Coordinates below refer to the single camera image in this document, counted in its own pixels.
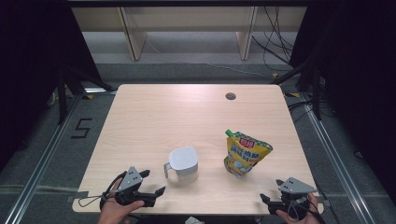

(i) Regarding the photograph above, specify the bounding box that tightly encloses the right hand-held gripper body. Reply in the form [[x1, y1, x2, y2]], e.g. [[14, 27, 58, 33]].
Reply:
[[268, 176, 318, 221]]

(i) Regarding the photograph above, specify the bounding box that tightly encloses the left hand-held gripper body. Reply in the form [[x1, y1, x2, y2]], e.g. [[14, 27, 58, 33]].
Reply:
[[114, 166, 157, 209]]

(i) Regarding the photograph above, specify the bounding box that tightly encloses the yellow spouted sauce pouch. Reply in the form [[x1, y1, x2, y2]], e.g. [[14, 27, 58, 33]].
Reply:
[[223, 129, 275, 180]]

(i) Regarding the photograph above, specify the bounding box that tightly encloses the person's right hand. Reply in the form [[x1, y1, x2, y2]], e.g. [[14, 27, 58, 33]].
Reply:
[[275, 192, 322, 224]]

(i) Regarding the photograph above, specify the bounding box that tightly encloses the person's left hand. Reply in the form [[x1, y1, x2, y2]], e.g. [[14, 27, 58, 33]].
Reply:
[[97, 179, 146, 224]]

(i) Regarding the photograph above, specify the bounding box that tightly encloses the short silver bar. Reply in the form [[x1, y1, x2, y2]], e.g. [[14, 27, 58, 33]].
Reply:
[[83, 88, 119, 95]]

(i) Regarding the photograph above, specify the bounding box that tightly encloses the black metal stand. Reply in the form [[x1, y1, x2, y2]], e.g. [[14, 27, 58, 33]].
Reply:
[[270, 54, 323, 121], [55, 63, 117, 125]]

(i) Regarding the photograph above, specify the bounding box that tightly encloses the black curtain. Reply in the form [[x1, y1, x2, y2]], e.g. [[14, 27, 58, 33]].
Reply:
[[289, 0, 396, 206], [0, 0, 104, 172]]

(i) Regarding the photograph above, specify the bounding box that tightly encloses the beige wooden desk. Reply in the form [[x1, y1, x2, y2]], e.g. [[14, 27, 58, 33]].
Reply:
[[70, 6, 308, 62]]

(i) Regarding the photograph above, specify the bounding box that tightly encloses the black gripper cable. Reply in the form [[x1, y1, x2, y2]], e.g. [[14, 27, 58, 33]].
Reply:
[[78, 173, 129, 210], [288, 198, 328, 224]]

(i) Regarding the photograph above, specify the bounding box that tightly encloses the aluminium floor rail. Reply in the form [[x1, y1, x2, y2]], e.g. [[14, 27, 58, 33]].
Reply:
[[298, 92, 375, 224], [3, 92, 82, 224]]

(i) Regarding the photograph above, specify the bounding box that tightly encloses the thin white floor cable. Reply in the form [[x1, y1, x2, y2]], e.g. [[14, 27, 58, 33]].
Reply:
[[136, 29, 276, 79]]

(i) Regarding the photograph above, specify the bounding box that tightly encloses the black cable bundle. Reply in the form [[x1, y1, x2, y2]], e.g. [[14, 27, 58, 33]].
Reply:
[[251, 6, 301, 73]]

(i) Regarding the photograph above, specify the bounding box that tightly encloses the black frame bar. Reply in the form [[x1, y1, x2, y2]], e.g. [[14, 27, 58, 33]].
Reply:
[[66, 0, 312, 7]]

